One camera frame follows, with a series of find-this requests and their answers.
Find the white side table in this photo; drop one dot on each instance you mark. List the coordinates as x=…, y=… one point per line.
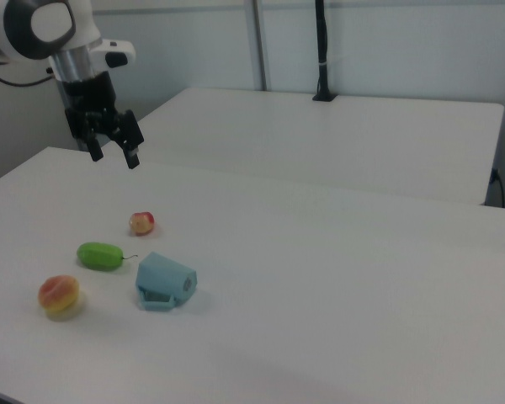
x=320, y=139

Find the green toy cucumber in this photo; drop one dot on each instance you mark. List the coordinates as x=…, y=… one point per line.
x=99, y=255

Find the light blue faceted mug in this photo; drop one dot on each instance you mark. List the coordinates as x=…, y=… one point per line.
x=164, y=273

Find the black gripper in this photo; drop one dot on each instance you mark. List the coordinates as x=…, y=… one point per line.
x=90, y=94

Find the black camera stand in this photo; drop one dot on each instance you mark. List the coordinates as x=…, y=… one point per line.
x=322, y=50

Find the grey wall partition post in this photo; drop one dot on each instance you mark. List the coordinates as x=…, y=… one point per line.
x=261, y=42

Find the red toy strawberry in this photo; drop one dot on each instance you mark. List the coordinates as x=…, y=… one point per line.
x=141, y=223

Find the orange yellow toy peach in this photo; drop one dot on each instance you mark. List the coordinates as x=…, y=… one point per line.
x=59, y=292

